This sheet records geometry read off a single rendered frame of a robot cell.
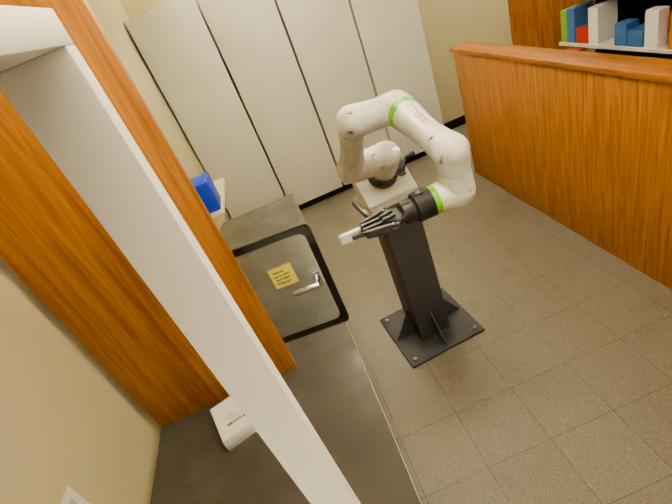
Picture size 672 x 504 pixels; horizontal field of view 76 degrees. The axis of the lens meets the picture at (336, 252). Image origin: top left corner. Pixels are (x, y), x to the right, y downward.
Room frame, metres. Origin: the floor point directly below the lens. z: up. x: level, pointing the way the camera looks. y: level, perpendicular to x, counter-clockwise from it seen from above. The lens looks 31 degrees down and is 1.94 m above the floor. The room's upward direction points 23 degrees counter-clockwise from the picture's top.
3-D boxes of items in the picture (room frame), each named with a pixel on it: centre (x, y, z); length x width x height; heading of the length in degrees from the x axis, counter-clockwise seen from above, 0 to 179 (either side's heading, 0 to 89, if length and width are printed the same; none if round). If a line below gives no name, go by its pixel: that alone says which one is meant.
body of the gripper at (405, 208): (1.10, -0.22, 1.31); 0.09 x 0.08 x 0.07; 92
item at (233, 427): (0.94, 0.48, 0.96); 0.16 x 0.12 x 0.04; 19
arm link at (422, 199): (1.10, -0.29, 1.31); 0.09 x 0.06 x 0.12; 2
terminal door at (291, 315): (1.14, 0.19, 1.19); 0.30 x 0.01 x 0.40; 85
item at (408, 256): (1.95, -0.36, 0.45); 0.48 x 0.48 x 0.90; 7
